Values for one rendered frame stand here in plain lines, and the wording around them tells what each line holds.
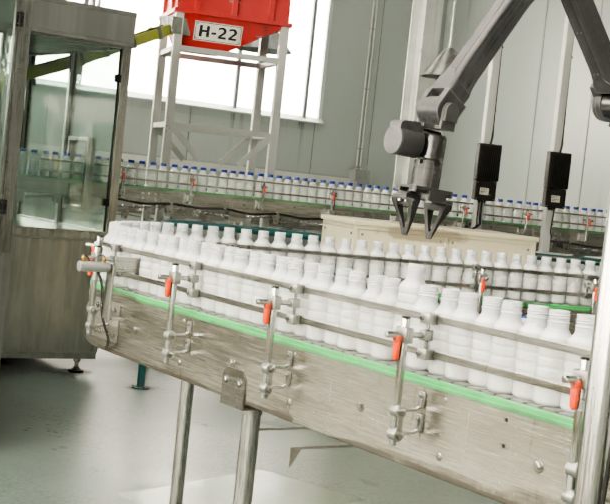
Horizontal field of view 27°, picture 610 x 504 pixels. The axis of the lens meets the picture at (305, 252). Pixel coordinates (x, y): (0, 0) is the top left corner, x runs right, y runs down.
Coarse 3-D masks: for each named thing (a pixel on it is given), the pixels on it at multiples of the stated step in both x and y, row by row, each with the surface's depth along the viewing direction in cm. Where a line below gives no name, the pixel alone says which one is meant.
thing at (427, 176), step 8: (416, 160) 248; (416, 168) 248; (424, 168) 246; (432, 168) 246; (440, 168) 248; (416, 176) 247; (424, 176) 246; (432, 176) 247; (440, 176) 248; (400, 184) 247; (408, 184) 245; (416, 184) 247; (424, 184) 246; (432, 184) 247; (424, 192) 246; (440, 192) 248; (448, 192) 249
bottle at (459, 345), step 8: (464, 296) 234; (472, 296) 234; (464, 304) 234; (472, 304) 234; (456, 312) 235; (464, 312) 234; (472, 312) 234; (464, 320) 233; (472, 320) 233; (456, 328) 234; (448, 336) 236; (456, 336) 234; (464, 336) 233; (472, 336) 233; (448, 344) 235; (456, 344) 234; (464, 344) 233; (448, 352) 235; (456, 352) 233; (464, 352) 233; (448, 368) 235; (456, 368) 233; (464, 368) 233; (448, 376) 235; (456, 376) 233; (464, 376) 233
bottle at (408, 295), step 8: (416, 264) 249; (408, 272) 249; (416, 272) 249; (424, 272) 249; (408, 280) 249; (416, 280) 248; (424, 280) 250; (400, 288) 249; (408, 288) 248; (416, 288) 247; (400, 296) 249; (408, 296) 248; (416, 296) 248; (400, 304) 249; (408, 304) 248; (400, 320) 248; (392, 328) 250
